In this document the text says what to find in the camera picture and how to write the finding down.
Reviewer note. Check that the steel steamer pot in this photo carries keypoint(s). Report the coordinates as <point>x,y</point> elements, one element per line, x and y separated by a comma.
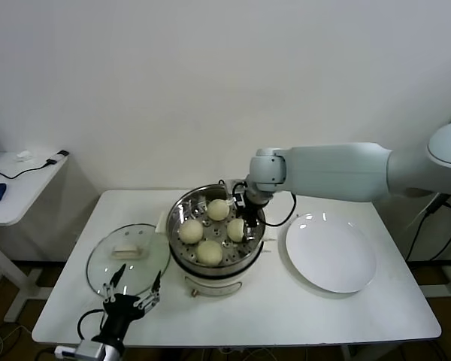
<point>210,284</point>

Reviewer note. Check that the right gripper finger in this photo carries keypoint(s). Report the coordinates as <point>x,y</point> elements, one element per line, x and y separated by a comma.
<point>249,231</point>

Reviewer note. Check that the white steamed baozi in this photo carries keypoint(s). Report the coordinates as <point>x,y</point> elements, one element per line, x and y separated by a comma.
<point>191,231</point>
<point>235,230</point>
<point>218,209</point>
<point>209,253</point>

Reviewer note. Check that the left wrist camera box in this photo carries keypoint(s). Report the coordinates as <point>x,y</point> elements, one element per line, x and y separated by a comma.
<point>88,349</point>

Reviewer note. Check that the large white plate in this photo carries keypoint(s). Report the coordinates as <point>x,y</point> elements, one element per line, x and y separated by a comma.
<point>330,255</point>

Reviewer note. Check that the round glass lid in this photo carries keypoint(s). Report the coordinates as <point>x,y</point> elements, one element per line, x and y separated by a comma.
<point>105,270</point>

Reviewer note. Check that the small black phone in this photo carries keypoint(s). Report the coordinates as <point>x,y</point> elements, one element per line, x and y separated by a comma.
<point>62,153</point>

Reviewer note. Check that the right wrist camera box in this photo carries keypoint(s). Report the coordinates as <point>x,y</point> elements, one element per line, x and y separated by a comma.
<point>240,195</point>

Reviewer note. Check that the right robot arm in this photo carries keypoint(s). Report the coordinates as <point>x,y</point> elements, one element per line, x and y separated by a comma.
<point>342,169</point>

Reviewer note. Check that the stainless steel steamer basket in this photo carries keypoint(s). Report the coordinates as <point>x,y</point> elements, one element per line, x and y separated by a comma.
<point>188,210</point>

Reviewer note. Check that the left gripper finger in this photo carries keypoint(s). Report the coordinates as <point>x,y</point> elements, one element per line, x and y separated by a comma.
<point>111,291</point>
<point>152,295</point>

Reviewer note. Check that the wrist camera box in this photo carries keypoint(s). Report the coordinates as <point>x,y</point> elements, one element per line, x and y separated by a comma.
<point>240,195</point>
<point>88,349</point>

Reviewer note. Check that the small white desk object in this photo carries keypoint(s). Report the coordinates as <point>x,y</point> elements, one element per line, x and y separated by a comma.
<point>22,156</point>

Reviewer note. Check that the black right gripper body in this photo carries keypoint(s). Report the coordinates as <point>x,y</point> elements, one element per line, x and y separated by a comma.
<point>255,210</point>

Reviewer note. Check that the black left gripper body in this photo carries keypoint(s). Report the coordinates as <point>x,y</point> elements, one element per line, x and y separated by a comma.
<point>122,310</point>

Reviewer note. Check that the white side desk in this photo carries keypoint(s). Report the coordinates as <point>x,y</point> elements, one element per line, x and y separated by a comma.
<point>22,195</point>

